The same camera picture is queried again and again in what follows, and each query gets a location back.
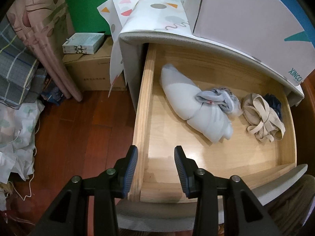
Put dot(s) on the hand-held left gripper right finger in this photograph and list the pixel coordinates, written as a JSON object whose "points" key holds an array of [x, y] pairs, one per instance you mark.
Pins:
{"points": [[183, 172]]}

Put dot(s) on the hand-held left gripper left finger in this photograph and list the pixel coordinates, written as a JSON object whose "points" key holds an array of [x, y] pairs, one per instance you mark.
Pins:
{"points": [[128, 172]]}

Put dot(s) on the wooden drawer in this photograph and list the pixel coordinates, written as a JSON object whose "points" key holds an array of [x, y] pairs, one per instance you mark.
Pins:
{"points": [[172, 140]]}

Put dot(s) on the blue grey underwear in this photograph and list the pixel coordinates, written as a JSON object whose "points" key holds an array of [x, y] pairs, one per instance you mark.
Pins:
{"points": [[209, 95]]}

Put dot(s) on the light grey underwear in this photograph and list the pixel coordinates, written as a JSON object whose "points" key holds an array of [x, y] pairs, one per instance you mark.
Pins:
{"points": [[177, 86]]}

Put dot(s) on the navy blue underwear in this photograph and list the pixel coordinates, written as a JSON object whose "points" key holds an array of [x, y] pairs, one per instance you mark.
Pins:
{"points": [[274, 102]]}

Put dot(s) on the white cardboard box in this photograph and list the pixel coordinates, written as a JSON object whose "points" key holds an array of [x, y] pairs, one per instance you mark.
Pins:
{"points": [[246, 12]]}

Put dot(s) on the blue snack package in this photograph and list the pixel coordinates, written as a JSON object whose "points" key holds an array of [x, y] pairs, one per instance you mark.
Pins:
{"points": [[53, 93]]}

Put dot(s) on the brown cardboard box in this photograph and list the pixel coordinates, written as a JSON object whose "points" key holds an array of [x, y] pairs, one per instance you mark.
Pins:
{"points": [[91, 68]]}

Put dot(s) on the person's leg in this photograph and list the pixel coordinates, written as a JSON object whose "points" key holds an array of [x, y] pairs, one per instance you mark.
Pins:
{"points": [[290, 209]]}

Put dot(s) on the white floral cloth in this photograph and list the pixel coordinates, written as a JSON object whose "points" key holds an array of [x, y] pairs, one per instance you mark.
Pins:
{"points": [[22, 123]]}

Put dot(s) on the brown wooden furniture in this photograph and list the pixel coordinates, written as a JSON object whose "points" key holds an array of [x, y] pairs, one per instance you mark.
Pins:
{"points": [[307, 127]]}

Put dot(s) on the small white teal box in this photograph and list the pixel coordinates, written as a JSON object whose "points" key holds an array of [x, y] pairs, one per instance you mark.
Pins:
{"points": [[81, 43]]}

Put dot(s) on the grey plaid blanket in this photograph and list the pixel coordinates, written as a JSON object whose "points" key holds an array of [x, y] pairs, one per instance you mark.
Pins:
{"points": [[14, 78]]}

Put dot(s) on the white patterned cover sheet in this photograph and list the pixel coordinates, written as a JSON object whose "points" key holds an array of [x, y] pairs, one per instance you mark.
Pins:
{"points": [[152, 14]]}

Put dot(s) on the pink patterned curtain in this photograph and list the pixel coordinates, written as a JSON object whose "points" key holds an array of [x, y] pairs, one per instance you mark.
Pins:
{"points": [[41, 29]]}

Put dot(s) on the green foam mat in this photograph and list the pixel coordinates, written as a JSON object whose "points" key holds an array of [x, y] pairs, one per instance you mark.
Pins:
{"points": [[98, 0]]}

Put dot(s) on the blue foam mat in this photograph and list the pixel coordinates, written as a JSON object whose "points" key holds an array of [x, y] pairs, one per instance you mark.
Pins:
{"points": [[292, 0]]}

